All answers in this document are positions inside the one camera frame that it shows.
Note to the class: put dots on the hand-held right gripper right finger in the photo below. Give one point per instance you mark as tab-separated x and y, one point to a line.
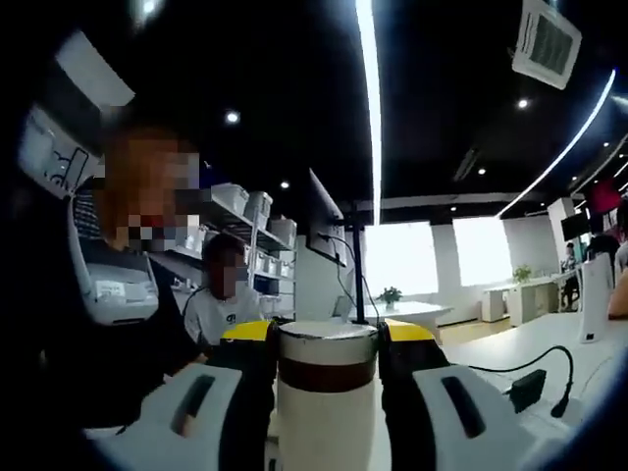
441	422

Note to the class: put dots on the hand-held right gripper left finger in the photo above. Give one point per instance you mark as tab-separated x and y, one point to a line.
162	427

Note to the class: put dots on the cream water cup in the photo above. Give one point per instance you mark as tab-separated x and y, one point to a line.
329	432

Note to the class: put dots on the cream brown-banded cup lid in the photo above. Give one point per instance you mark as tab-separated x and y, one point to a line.
326	353

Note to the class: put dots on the operator in black shirt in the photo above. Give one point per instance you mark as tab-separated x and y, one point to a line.
98	368

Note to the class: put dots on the black power adapter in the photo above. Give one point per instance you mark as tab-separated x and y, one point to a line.
526	390

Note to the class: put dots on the white power strip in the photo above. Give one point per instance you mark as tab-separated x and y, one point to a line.
544	414

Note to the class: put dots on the round white side table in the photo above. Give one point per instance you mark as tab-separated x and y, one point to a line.
407	309

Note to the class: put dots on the green potted plant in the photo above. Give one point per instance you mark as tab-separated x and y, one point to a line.
389	296
522	274

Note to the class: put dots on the white desk cabinet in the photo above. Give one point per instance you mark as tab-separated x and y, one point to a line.
525	299

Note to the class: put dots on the metal storage shelf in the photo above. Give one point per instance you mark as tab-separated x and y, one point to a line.
252	245

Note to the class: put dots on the black monitor on pole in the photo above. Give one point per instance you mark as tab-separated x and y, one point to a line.
324	216

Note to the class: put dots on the row of white storage boxes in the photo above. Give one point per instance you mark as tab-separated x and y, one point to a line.
257	206

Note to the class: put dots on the curved ceiling light strip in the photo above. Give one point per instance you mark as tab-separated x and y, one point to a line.
564	152

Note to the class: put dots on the straight ceiling light strip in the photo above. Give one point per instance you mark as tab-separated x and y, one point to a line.
370	98

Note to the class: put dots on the ceiling air vent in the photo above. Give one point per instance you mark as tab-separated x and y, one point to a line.
547	41

